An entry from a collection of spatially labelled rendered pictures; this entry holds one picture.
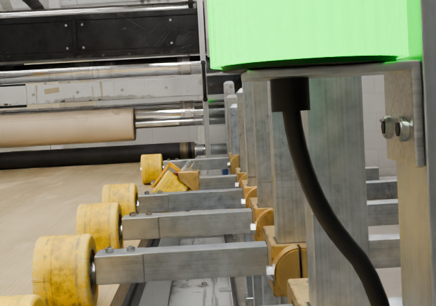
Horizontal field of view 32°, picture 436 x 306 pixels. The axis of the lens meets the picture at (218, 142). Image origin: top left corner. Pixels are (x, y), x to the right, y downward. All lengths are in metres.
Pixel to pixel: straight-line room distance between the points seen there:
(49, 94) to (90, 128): 0.19
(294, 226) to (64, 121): 2.15
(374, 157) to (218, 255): 8.45
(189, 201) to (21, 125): 1.66
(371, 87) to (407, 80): 8.94
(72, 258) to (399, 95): 0.57
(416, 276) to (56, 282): 0.56
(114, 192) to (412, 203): 1.04
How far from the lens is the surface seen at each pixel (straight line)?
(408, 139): 0.23
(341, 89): 0.47
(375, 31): 0.21
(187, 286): 2.05
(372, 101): 9.17
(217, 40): 0.22
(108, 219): 1.01
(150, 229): 1.02
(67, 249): 0.77
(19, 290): 0.93
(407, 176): 0.24
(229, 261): 0.77
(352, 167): 0.47
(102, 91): 2.80
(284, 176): 0.72
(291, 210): 0.73
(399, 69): 0.22
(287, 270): 0.71
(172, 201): 1.27
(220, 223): 1.02
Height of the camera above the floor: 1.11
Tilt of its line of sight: 3 degrees down
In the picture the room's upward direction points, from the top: 3 degrees counter-clockwise
